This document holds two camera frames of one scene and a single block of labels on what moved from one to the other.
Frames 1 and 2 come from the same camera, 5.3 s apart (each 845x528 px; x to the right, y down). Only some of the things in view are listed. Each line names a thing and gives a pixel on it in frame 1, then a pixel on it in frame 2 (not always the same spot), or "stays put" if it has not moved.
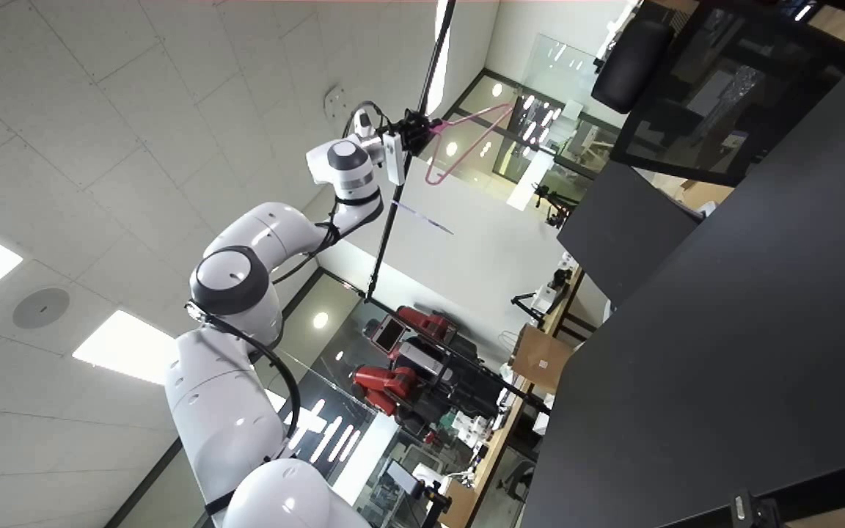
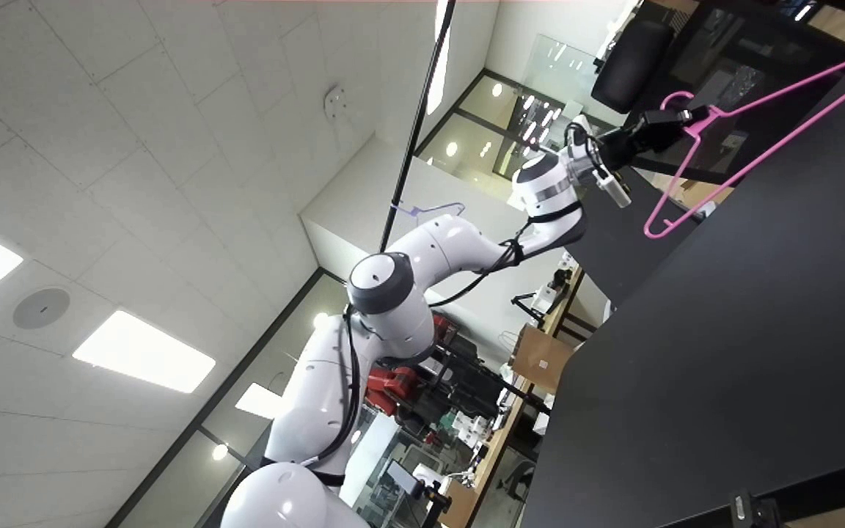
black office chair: (626, 71) stays put
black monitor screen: (739, 71) stays put
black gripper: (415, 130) → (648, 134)
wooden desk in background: (535, 370) stays put
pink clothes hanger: (468, 116) → (704, 116)
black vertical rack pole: (406, 162) stays put
